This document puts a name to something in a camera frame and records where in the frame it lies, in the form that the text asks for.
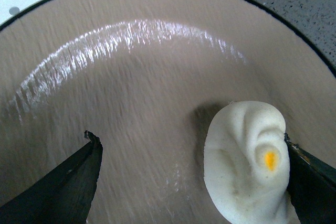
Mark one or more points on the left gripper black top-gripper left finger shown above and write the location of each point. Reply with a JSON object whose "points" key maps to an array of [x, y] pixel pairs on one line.
{"points": [[65, 194]]}

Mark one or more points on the tan plate black rim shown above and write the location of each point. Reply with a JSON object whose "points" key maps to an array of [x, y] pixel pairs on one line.
{"points": [[147, 76]]}

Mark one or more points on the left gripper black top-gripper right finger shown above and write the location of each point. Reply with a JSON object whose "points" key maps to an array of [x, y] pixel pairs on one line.
{"points": [[311, 186]]}

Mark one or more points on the white steamed bun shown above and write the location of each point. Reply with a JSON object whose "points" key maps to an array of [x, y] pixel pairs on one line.
{"points": [[247, 166]]}

